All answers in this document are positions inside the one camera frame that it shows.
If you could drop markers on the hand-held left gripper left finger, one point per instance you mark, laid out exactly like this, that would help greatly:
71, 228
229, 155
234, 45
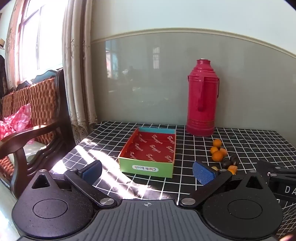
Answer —
92, 172

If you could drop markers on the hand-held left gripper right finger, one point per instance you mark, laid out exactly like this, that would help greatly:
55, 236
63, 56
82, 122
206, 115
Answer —
203, 173

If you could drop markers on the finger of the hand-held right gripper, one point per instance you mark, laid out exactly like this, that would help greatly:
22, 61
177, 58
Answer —
266, 168

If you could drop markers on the small yellowish round fruit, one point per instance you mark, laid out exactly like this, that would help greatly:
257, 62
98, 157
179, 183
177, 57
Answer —
214, 167

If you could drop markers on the large orange tangerine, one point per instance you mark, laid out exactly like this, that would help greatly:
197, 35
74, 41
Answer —
217, 156

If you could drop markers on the colourful cardboard box tray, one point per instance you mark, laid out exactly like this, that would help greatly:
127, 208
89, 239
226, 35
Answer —
150, 150

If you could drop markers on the black white checked tablecloth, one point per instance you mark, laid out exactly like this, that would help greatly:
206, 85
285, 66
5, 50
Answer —
254, 143

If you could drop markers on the dark wooden armchair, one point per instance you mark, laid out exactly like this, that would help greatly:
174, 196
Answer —
61, 111

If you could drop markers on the red thermos flask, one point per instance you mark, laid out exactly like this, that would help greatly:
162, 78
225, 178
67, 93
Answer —
202, 99

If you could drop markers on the orange woven chair cushion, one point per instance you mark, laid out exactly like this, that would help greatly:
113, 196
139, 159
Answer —
41, 99

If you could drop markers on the pink checked cloth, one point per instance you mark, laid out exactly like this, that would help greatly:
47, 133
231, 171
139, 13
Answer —
16, 120

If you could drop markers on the beige lace curtain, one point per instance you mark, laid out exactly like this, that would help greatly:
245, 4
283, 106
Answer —
78, 69

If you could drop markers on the blue cloth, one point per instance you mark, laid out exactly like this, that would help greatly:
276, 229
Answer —
46, 74

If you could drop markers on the dark hanging clothing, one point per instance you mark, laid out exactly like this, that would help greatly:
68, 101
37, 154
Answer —
2, 76

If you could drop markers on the window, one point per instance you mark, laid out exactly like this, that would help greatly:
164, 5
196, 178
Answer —
39, 34

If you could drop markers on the straw hat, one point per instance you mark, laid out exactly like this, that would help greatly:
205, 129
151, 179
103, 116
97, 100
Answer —
2, 44

